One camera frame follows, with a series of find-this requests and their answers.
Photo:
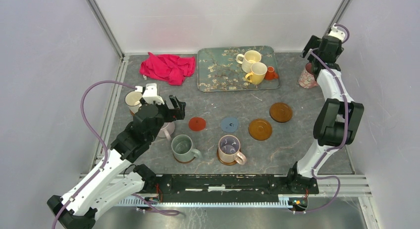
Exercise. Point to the small orange cup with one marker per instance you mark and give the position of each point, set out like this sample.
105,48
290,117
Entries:
271,74

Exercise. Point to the crumpled red cloth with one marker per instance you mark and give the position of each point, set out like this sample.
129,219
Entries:
169,68

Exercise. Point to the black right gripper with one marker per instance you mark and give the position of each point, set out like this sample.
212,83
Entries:
313,44

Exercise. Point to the beige pink tall mug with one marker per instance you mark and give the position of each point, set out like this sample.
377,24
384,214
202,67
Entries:
229,148

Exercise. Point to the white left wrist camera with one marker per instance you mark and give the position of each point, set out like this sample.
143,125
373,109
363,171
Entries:
150,94

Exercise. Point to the cream yellow mug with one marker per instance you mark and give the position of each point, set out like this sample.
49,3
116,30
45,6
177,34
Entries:
247,59

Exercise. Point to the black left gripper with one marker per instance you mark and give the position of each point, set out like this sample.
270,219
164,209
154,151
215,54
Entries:
177,113

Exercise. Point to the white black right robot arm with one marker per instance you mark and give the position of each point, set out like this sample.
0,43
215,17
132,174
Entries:
339,119

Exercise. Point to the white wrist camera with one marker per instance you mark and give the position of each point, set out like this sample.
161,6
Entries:
150,94
339,31

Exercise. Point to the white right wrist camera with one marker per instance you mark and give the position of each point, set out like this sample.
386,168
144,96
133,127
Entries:
339,31

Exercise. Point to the red round coaster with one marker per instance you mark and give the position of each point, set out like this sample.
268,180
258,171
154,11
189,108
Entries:
197,124

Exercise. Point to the white mug black handle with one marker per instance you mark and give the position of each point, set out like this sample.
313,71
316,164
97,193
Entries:
133,100

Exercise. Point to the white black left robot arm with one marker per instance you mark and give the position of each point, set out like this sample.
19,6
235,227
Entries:
82,206

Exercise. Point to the pink floral patterned mug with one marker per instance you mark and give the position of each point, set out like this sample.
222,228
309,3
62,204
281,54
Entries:
307,79

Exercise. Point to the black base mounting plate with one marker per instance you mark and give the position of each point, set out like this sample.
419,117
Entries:
227,188

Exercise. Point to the yellow ceramic mug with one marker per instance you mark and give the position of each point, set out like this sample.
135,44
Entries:
257,74

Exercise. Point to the blue round coaster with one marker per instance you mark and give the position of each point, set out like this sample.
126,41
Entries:
229,124

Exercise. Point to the glossy wooden ridged coaster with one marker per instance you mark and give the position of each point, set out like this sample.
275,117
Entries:
186,162

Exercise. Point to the grey-green ceramic mug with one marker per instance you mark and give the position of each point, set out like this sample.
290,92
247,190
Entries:
184,149

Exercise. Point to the white toothed cable rail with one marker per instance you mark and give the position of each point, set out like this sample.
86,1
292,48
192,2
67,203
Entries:
280,202

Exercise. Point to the lilac ceramic mug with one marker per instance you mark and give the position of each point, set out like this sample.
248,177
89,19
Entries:
167,130

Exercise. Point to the green floral serving tray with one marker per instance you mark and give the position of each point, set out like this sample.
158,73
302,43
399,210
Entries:
218,70

